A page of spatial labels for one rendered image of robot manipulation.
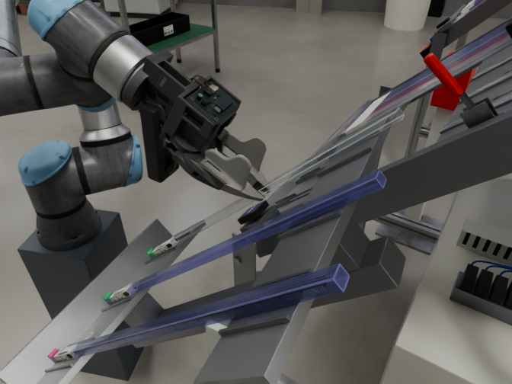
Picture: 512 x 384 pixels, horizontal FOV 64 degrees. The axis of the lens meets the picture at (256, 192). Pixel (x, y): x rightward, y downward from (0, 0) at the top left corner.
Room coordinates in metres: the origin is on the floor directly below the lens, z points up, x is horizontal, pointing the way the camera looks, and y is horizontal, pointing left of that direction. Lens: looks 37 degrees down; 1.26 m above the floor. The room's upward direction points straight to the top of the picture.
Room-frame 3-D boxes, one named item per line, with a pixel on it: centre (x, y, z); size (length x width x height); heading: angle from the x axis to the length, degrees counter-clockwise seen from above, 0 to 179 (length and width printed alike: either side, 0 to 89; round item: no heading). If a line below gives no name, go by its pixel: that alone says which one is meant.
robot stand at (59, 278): (0.77, 0.47, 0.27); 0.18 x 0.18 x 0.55; 78
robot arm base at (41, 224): (0.77, 0.47, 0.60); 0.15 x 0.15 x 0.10
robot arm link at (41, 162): (0.78, 0.47, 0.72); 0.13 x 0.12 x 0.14; 114
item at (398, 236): (1.38, -0.70, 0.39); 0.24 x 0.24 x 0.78; 57
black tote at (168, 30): (3.06, 0.73, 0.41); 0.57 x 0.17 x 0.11; 147
